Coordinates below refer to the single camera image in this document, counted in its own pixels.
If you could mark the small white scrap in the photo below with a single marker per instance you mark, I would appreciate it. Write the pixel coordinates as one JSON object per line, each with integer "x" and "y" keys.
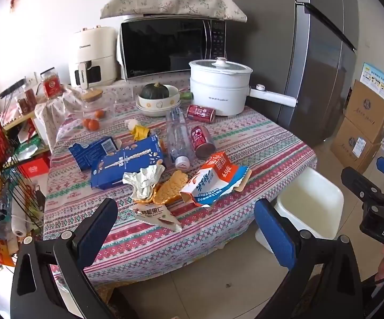
{"x": 131, "y": 123}

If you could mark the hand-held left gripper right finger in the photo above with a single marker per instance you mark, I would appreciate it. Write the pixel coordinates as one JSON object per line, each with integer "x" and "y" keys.
{"x": 275, "y": 236}

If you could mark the jar with red label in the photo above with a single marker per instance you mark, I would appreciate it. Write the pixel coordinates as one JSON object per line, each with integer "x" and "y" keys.
{"x": 52, "y": 86}

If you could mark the clear plastic bottle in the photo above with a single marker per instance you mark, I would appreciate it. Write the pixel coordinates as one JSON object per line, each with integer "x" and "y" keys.
{"x": 177, "y": 133}

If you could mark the orange fruit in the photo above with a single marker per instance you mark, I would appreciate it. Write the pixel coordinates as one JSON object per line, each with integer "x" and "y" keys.
{"x": 85, "y": 123}
{"x": 94, "y": 125}
{"x": 99, "y": 114}

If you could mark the green packet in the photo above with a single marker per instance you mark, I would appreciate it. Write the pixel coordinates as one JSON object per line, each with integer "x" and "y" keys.
{"x": 26, "y": 149}

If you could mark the yellow plastic wrapper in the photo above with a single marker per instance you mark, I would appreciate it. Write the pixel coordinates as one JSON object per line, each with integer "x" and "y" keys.
{"x": 140, "y": 132}

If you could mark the small dark blue carton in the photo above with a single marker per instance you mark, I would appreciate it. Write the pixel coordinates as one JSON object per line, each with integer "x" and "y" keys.
{"x": 85, "y": 153}

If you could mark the floral cover cloth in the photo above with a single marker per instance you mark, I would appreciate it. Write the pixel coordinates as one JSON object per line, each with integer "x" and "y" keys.
{"x": 172, "y": 0}

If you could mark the small green object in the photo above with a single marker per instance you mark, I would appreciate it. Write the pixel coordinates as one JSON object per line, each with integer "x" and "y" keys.
{"x": 186, "y": 95}

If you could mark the red drink can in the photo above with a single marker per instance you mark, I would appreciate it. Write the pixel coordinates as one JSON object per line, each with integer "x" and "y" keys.
{"x": 202, "y": 141}
{"x": 200, "y": 113}

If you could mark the white paper wrapper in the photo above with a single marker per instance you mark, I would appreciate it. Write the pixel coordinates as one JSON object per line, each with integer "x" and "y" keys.
{"x": 144, "y": 182}

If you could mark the blue white printed box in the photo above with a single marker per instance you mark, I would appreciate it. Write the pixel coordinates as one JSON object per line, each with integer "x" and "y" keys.
{"x": 376, "y": 79}

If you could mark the patterned red green tablecloth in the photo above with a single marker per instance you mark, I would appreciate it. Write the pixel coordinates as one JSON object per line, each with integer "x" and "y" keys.
{"x": 251, "y": 146}

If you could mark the large blue carton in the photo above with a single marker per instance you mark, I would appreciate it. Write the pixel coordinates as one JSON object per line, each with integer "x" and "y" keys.
{"x": 122, "y": 162}

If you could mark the white thread spool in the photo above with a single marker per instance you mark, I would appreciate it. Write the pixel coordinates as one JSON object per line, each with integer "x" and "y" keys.
{"x": 19, "y": 222}

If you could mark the black microwave oven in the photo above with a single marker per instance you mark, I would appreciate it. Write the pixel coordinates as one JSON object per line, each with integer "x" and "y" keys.
{"x": 165, "y": 46}

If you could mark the green squash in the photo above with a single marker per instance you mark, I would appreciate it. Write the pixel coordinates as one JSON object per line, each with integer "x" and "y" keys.
{"x": 153, "y": 91}

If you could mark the red box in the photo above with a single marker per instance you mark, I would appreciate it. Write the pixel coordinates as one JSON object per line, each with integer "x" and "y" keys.
{"x": 34, "y": 169}

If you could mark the orange white milk carton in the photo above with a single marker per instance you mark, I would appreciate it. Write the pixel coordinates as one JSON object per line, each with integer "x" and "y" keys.
{"x": 212, "y": 182}

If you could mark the jar with red contents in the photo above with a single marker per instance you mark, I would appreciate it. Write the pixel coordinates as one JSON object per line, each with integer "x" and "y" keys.
{"x": 27, "y": 101}

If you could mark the brown white snack packet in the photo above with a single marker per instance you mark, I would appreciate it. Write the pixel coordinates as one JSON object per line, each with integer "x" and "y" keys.
{"x": 155, "y": 214}

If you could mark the white plate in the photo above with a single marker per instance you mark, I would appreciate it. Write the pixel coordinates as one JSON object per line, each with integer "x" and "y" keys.
{"x": 152, "y": 113}

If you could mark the white wall socket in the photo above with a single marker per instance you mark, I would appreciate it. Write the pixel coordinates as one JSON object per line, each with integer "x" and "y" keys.
{"x": 32, "y": 79}

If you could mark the white air fryer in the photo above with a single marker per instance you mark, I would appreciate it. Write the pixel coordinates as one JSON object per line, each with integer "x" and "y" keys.
{"x": 92, "y": 46}

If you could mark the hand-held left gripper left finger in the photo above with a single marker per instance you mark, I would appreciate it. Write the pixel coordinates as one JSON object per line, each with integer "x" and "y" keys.
{"x": 99, "y": 229}

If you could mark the glass jar with wooden lid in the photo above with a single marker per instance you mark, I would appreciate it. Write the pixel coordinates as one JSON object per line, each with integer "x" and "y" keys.
{"x": 92, "y": 94}

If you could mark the cardboard box with shipping label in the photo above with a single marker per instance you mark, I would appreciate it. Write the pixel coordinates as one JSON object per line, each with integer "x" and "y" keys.
{"x": 348, "y": 153}

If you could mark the white electric cooking pot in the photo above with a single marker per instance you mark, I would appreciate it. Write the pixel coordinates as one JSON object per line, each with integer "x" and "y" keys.
{"x": 218, "y": 89}

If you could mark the white plastic trash bin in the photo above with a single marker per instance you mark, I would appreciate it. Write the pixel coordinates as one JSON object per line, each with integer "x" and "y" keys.
{"x": 311, "y": 206}

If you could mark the grey refrigerator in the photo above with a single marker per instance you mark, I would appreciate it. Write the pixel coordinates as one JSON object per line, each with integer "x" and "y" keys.
{"x": 295, "y": 73}

